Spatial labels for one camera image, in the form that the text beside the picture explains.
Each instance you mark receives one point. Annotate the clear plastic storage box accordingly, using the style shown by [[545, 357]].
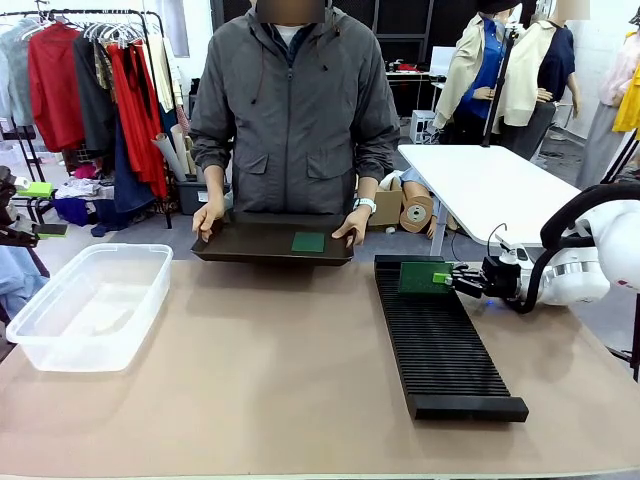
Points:
[[90, 310]]

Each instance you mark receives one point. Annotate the brown cardboard box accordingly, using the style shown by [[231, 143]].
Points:
[[387, 205]]

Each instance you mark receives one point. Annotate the red hanging jacket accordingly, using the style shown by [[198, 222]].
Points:
[[55, 90]]

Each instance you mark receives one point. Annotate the white work table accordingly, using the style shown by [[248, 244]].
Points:
[[485, 185]]

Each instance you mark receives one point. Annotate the grey plastic storage bin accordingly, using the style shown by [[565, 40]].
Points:
[[192, 197]]

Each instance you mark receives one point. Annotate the blue denim cloth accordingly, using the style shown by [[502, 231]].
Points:
[[17, 280]]

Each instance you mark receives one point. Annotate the black slotted PCB rack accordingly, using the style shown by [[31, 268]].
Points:
[[440, 345]]

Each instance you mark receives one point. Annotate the person's right forearm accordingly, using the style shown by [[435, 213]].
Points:
[[215, 187]]

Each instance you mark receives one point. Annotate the person's left forearm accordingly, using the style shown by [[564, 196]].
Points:
[[366, 189]]

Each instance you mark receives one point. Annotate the person in grey jacket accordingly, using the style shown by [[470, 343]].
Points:
[[295, 125]]

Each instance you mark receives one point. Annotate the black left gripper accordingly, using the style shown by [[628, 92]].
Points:
[[6, 195]]

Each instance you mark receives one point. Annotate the person's right hand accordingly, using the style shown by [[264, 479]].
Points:
[[207, 220]]

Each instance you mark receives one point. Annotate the small white crate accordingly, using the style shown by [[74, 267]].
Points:
[[422, 125]]

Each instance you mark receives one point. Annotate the black tripod pole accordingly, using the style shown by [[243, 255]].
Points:
[[500, 85]]

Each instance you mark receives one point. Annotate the dark grey hanging garment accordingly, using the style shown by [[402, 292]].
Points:
[[92, 110]]

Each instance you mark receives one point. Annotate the beige paper rolls bundle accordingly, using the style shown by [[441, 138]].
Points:
[[175, 155]]

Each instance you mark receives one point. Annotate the purple cloth on floor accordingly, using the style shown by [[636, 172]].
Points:
[[72, 210]]

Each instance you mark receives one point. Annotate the cream hanging garment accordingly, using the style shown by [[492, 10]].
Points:
[[167, 75]]

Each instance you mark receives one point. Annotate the black tray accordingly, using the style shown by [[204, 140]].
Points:
[[250, 247]]

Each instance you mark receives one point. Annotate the black metal clothes rack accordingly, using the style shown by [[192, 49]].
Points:
[[150, 30]]

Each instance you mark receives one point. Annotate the green PCB plain side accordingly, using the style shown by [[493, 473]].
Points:
[[308, 242]]

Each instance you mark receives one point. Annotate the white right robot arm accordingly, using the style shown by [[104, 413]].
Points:
[[580, 280]]

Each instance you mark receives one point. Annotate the mannequin with blue shirt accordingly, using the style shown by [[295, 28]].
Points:
[[480, 70]]

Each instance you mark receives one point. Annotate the person's left hand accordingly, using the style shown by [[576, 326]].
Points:
[[357, 225]]

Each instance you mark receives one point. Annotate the mannequin with yellow garment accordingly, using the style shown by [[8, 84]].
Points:
[[612, 115]]

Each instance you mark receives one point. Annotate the black floor stand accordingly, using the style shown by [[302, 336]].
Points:
[[631, 340]]

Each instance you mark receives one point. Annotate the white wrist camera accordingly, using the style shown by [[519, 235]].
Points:
[[515, 252]]

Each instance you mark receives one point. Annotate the mannequin with navy top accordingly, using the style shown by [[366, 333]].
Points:
[[545, 75]]

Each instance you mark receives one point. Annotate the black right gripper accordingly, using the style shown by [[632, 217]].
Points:
[[500, 280]]

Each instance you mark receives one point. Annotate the green PCB with components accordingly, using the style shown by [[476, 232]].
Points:
[[417, 277]]

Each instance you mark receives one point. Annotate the long red hanging dress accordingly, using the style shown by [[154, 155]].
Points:
[[137, 125]]

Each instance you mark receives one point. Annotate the white cloth pile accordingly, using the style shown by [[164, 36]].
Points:
[[82, 188]]

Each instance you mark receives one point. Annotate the navy hanging garment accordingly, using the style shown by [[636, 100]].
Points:
[[127, 185]]

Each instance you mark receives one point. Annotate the brown cardboard spool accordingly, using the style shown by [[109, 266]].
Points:
[[416, 212]]

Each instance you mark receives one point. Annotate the white wristwatch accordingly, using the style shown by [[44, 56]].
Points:
[[366, 204]]

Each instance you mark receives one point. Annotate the pale grey hanging garment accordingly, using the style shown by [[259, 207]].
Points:
[[15, 75]]

